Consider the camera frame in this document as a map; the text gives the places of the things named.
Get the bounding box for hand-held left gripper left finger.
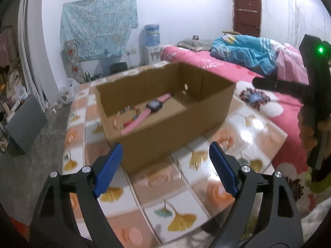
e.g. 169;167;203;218
30;143;124;248

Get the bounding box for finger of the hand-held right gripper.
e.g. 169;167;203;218
252;77;311;101

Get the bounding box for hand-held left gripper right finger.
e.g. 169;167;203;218
209;142;304;248

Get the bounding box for multicoloured bead bracelet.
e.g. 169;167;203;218
118;105;141;128

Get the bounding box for brown cardboard box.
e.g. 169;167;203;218
94;61;236;173

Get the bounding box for pink strap watch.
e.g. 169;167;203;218
121;94;172;135

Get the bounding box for person's right hand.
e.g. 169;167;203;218
297;106;327;151

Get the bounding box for pink duvet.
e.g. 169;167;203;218
275;43;309;84

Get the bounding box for blue quilt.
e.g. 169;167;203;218
210;35;286;76

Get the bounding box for brown door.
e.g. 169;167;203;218
232;0;261;38

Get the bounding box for white plastic bag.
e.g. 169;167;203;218
57;79;79;105

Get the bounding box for grey patterned pillow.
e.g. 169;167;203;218
177;38;213;52

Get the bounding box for grey board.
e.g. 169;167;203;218
6;93;48;154

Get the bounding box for black round pot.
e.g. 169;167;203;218
110;62;128;74

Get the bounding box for white fluffy blanket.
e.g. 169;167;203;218
300;199;330;241

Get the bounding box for red cloth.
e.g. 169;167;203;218
12;218;33;241

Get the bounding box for translucent blue water bottle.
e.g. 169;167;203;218
100;49;114;76

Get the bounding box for patchwork board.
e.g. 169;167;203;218
61;39;87;83

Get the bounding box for white water dispenser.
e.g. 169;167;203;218
141;45;163;65

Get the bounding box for blue water jug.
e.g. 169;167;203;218
143;24;161;47

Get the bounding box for white curtain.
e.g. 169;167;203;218
18;0;49;111

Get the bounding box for hanging pink clothes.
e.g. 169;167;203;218
0;26;18;68

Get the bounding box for teal patterned wall cloth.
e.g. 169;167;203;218
60;0;139;60

